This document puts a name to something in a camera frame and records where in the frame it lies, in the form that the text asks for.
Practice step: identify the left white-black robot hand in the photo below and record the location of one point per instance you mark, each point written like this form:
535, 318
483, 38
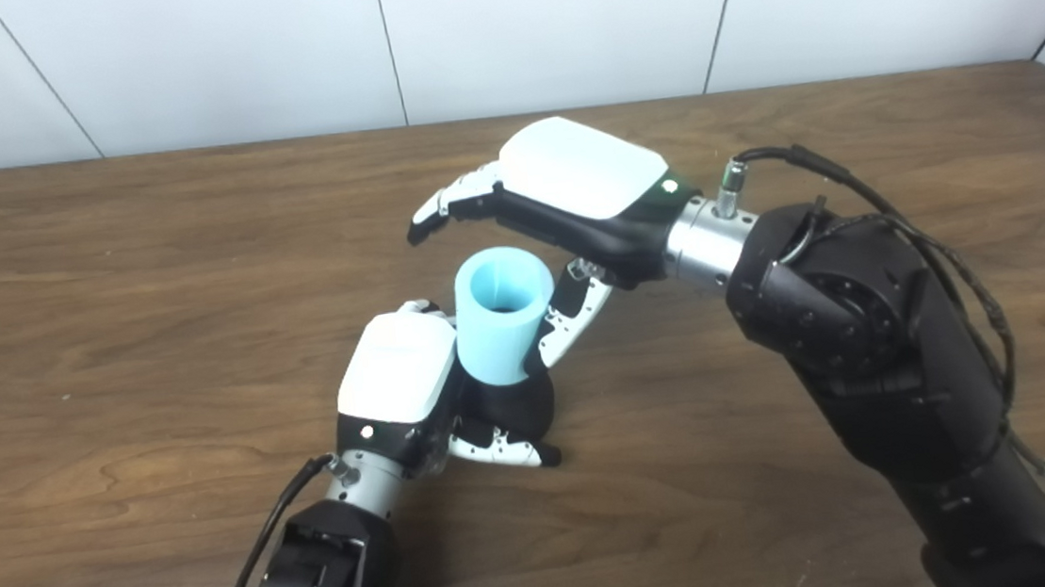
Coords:
396, 366

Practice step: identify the right white-black robot hand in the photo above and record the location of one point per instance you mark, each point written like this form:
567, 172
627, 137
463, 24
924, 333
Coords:
583, 170

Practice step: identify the black peg base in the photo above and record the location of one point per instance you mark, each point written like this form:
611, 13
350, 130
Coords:
514, 408

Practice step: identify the light blue cylinder cup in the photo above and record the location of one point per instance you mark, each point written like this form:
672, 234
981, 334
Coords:
498, 343

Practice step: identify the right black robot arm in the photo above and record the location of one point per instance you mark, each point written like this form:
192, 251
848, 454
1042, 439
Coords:
887, 347

